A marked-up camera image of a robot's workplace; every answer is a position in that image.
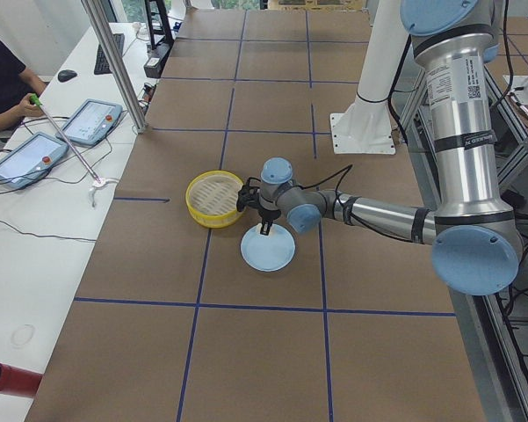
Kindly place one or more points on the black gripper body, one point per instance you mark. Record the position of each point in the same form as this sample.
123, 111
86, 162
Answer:
269, 214

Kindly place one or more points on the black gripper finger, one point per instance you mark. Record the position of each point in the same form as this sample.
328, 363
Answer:
266, 227

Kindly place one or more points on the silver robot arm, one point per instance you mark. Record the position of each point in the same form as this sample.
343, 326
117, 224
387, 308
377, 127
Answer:
476, 248

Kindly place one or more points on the yellow bamboo steamer basket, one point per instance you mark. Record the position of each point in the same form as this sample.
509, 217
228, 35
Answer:
211, 199

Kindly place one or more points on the person's hand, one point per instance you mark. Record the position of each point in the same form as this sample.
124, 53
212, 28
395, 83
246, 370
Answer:
28, 109

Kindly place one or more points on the light blue plate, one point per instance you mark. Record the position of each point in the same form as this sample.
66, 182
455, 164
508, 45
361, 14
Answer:
268, 253

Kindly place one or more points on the far blue teach pendant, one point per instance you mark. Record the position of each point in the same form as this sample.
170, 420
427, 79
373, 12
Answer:
91, 122

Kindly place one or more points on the blue teach pendant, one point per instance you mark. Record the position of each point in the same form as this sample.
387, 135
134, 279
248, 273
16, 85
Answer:
31, 160
91, 122

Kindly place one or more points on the near blue teach pendant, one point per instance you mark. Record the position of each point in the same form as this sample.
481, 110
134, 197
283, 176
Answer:
31, 160

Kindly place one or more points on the black computer mouse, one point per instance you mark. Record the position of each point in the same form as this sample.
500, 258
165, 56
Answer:
66, 75

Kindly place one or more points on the metal reacher grabber stick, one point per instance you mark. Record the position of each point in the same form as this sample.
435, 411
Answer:
98, 182

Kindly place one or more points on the person in black shirt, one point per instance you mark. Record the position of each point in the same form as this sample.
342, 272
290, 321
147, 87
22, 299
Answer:
16, 81

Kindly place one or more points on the red cylinder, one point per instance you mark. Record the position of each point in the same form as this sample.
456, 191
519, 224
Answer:
18, 382

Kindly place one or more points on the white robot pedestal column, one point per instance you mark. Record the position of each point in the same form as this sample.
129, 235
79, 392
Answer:
365, 127

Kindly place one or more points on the aluminium frame post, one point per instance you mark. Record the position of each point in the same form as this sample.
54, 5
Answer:
103, 31

